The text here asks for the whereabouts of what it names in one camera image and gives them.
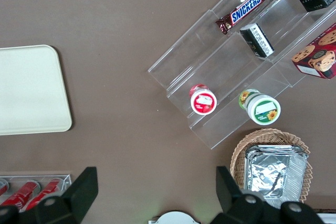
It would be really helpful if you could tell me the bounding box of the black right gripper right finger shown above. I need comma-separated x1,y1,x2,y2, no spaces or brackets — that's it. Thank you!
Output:
212,166,324,224

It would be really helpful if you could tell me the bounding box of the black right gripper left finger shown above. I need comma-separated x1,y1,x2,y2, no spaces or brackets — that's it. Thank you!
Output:
0,166,99,224

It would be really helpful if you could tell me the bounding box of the aluminium foil tray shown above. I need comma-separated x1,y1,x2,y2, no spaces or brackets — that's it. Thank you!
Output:
245,144,309,159
244,153,308,209

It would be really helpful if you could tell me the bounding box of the woven wicker basket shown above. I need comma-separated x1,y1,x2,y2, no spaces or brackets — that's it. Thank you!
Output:
229,128,313,204

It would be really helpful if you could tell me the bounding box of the cream plastic tray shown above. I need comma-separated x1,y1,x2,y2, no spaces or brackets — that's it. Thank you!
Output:
0,44,73,136

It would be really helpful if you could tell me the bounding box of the clear acrylic can holder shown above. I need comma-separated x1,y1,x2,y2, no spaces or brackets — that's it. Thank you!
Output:
0,173,72,210

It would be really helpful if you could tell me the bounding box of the red cola can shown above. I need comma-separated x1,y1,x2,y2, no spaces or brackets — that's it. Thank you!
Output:
0,178,10,196
25,178,64,211
0,180,40,207

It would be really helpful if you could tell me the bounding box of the white round disc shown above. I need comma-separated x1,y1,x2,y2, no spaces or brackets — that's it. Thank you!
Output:
148,209,201,224

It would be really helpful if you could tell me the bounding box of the green sunflower yogurt cup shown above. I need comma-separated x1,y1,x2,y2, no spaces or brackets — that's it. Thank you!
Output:
238,89,281,126

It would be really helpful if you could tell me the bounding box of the red strawberry yogurt cup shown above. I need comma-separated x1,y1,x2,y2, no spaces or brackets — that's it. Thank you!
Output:
189,83,218,115

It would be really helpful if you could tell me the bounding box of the clear acrylic tiered shelf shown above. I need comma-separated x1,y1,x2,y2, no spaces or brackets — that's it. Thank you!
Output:
147,0,336,151

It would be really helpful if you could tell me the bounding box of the small black white carton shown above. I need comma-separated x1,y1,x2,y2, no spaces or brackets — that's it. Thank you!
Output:
239,23,275,59

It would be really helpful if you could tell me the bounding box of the red chocolate chip cookie box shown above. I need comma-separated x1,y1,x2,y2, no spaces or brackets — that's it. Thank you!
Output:
291,23,336,80

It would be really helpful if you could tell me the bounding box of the Snickers chocolate bar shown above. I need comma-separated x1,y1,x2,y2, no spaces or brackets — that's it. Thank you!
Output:
215,0,271,35

